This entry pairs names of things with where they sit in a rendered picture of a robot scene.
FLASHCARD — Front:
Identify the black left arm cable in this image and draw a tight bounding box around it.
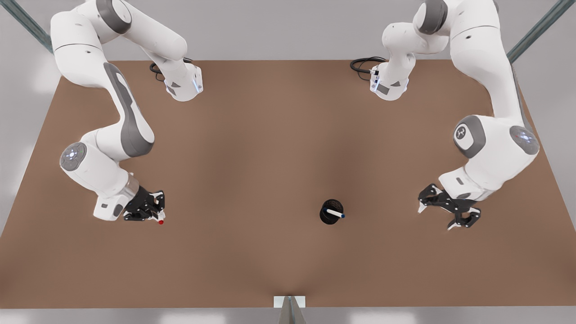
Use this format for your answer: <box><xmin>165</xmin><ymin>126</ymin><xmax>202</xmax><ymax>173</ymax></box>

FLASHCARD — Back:
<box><xmin>350</xmin><ymin>56</ymin><xmax>388</xmax><ymax>82</ymax></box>

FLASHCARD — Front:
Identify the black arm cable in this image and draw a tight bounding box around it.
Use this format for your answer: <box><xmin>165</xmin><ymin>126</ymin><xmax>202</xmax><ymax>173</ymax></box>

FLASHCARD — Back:
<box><xmin>149</xmin><ymin>57</ymin><xmax>194</xmax><ymax>83</ymax></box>
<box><xmin>350</xmin><ymin>56</ymin><xmax>388</xmax><ymax>82</ymax></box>

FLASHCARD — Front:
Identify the black pen holder cup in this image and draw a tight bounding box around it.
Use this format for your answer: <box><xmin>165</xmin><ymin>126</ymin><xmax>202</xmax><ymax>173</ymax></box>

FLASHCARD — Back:
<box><xmin>319</xmin><ymin>198</ymin><xmax>345</xmax><ymax>225</ymax></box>

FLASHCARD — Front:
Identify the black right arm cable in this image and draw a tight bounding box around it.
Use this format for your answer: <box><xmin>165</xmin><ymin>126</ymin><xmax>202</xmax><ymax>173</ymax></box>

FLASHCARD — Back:
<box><xmin>149</xmin><ymin>57</ymin><xmax>194</xmax><ymax>83</ymax></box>

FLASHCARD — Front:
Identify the silver frame post with foot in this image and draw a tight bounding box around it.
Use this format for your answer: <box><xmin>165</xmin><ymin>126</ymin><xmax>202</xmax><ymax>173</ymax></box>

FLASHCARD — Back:
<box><xmin>273</xmin><ymin>295</ymin><xmax>307</xmax><ymax>324</ymax></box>

